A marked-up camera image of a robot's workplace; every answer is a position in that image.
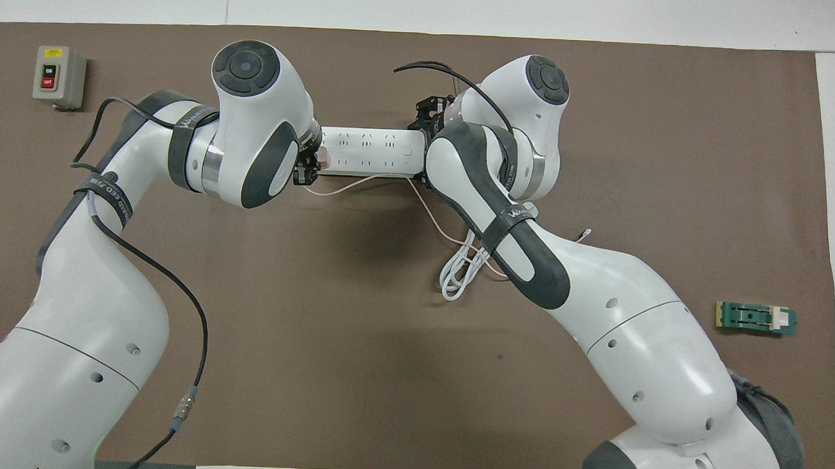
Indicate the white power strip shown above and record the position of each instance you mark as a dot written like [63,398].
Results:
[372,151]

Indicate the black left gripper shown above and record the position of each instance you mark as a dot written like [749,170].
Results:
[300,173]

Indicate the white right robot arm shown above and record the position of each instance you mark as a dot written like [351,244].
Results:
[636,325]

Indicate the green knife switch yellow base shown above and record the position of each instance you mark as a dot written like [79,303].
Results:
[758,318]

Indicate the pink charger adapter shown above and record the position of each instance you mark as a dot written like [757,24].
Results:
[325,160]

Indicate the brown table mat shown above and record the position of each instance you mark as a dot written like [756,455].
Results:
[357,371]

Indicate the grey push-button switch box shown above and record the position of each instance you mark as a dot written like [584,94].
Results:
[56,76]

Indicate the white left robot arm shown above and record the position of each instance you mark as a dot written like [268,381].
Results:
[95,306]

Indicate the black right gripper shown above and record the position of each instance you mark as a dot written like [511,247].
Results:
[434,113]

